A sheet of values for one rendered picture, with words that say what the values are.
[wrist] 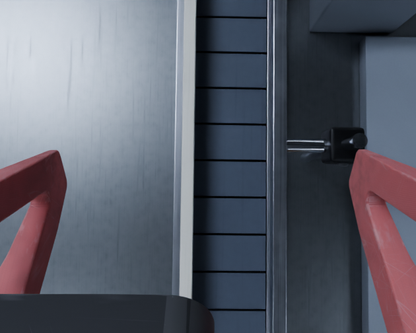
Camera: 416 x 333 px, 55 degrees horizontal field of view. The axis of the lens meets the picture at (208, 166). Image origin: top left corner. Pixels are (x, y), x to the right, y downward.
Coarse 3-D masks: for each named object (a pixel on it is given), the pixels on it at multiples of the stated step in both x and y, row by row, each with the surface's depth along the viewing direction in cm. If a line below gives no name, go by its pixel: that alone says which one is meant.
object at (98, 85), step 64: (0, 0) 48; (64, 0) 48; (128, 0) 48; (0, 64) 47; (64, 64) 47; (128, 64) 47; (320, 64) 48; (0, 128) 47; (64, 128) 47; (128, 128) 47; (320, 128) 47; (128, 192) 46; (320, 192) 47; (0, 256) 46; (64, 256) 46; (128, 256) 46; (320, 256) 46; (320, 320) 46
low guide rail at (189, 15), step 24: (192, 0) 39; (192, 24) 39; (192, 48) 39; (192, 72) 39; (192, 96) 39; (192, 120) 39; (192, 144) 38; (192, 168) 38; (192, 192) 38; (192, 216) 38; (192, 240) 38; (192, 264) 38
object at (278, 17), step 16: (272, 0) 35; (272, 16) 35; (272, 32) 35; (272, 48) 35; (272, 64) 35; (272, 80) 35; (272, 96) 34; (272, 112) 34; (272, 128) 34; (272, 144) 34; (272, 160) 34; (272, 176) 34; (272, 192) 34; (272, 208) 34; (272, 224) 34; (272, 240) 33; (272, 256) 33; (272, 272) 33; (272, 288) 33; (272, 304) 33; (272, 320) 33
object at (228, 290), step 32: (224, 0) 43; (256, 0) 43; (224, 32) 43; (256, 32) 43; (224, 64) 42; (256, 64) 43; (224, 96) 42; (256, 96) 42; (224, 128) 42; (256, 128) 42; (224, 160) 42; (256, 160) 43; (224, 192) 42; (256, 192) 42; (224, 224) 42; (256, 224) 42; (224, 256) 41; (256, 256) 41; (192, 288) 41; (224, 288) 41; (256, 288) 41; (224, 320) 41; (256, 320) 41
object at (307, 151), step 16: (336, 128) 33; (352, 128) 33; (288, 144) 34; (304, 144) 34; (320, 144) 34; (336, 144) 33; (352, 144) 31; (304, 160) 45; (336, 160) 33; (352, 160) 33
